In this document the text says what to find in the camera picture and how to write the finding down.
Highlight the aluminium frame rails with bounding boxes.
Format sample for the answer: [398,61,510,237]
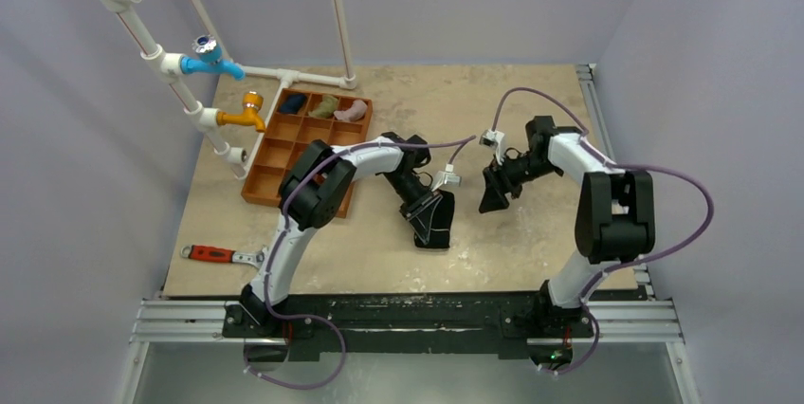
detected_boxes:
[116,64,700,403]

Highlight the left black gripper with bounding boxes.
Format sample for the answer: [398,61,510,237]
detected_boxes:
[382,173,441,243]

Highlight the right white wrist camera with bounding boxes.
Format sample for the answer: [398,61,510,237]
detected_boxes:
[479,129,506,166]

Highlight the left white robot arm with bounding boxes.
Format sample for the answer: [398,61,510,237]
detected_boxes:
[239,132,455,337]

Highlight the white pvc pipe frame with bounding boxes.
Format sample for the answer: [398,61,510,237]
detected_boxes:
[99,0,357,180]

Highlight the rolled pink underwear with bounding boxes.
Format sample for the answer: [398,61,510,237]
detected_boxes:
[333,100,368,122]

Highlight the orange plastic faucet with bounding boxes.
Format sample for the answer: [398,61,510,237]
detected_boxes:
[215,91,265,133]

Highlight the rolled olive green underwear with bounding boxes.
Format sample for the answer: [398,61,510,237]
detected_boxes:
[307,94,339,119]

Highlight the blue plastic faucet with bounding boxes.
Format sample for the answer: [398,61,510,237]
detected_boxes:
[179,34,247,81]

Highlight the orange compartment tray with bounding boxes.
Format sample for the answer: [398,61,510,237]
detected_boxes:
[241,88,373,208]

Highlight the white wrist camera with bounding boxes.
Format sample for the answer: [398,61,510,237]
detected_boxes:
[430,163,462,191]
[479,129,506,166]

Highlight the rolled navy blue underwear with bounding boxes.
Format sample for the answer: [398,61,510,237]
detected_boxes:
[277,93,307,115]

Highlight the black underwear white waistband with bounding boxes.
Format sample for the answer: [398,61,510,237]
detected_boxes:
[421,191,455,250]

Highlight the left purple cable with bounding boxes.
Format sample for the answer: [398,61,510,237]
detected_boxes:
[243,134,479,390]

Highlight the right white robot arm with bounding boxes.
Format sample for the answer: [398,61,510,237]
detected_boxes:
[479,116,655,335]

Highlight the red handled adjustable wrench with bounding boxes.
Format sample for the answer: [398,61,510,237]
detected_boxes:
[180,245,265,268]

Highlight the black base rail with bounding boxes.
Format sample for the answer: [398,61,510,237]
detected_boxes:
[222,290,594,365]

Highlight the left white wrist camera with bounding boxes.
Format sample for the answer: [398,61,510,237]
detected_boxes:
[430,163,462,191]

